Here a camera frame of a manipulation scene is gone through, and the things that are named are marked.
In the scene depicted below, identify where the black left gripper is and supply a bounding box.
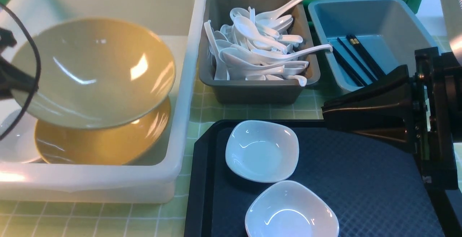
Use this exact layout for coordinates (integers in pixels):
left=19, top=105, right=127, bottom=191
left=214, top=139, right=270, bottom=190
left=0, top=28, right=38, bottom=100

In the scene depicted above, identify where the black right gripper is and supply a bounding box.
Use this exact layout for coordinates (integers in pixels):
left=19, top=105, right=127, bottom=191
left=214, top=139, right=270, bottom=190
left=322, top=47, right=462, bottom=190

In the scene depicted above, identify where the yellow noodle bowl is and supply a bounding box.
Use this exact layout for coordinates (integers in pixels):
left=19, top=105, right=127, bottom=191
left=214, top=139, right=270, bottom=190
left=27, top=17, right=176, bottom=129

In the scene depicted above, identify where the white square dish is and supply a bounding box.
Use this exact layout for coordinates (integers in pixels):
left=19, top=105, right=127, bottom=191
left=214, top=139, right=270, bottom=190
left=225, top=120, right=299, bottom=183
left=245, top=180, right=339, bottom=237

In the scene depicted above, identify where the yellow bowl in tub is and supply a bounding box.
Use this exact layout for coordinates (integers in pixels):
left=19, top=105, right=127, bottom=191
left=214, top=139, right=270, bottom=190
left=35, top=98, right=171, bottom=165

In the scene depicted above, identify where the black chopstick right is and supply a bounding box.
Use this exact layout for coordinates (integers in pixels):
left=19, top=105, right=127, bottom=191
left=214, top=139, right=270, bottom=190
left=346, top=34, right=386, bottom=79

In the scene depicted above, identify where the black chopstick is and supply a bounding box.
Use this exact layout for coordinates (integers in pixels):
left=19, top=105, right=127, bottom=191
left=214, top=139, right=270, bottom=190
left=346, top=34, right=386, bottom=79
left=336, top=38, right=377, bottom=82
left=333, top=48, right=367, bottom=87

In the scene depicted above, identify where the black chopstick left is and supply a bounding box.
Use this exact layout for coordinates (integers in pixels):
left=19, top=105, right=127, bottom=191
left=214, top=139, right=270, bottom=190
left=333, top=48, right=367, bottom=87

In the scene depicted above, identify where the blue-grey chopstick bin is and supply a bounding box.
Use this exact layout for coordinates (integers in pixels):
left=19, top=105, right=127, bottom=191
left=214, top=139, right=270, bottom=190
left=308, top=0, right=437, bottom=83

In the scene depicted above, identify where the black serving tray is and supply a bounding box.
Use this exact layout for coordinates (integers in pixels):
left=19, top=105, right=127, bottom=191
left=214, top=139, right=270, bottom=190
left=184, top=120, right=461, bottom=237

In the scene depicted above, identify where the black chopstick middle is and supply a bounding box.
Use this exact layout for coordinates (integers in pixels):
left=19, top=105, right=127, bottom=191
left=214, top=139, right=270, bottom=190
left=336, top=38, right=377, bottom=82

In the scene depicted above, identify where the large white plastic tub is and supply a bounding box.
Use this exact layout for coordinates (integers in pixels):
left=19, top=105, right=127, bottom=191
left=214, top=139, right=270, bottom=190
left=1, top=0, right=206, bottom=203

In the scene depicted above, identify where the pile of white spoons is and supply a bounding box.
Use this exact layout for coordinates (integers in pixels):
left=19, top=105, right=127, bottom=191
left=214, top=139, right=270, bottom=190
left=204, top=7, right=310, bottom=87

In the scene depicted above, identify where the white spoon sticking up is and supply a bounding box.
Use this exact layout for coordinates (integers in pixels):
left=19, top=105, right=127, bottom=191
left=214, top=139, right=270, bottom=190
left=256, top=0, right=304, bottom=21

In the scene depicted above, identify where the white spoon leaning left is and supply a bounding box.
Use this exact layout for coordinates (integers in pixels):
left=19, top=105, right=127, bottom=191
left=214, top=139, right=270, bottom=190
left=204, top=20, right=230, bottom=81

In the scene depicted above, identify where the green checkered tablecloth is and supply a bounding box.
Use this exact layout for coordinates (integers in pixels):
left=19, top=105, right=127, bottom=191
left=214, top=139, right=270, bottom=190
left=0, top=35, right=462, bottom=237

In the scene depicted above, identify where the white spoon long handle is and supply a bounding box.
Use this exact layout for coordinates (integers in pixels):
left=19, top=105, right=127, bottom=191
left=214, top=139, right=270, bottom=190
left=251, top=44, right=333, bottom=64

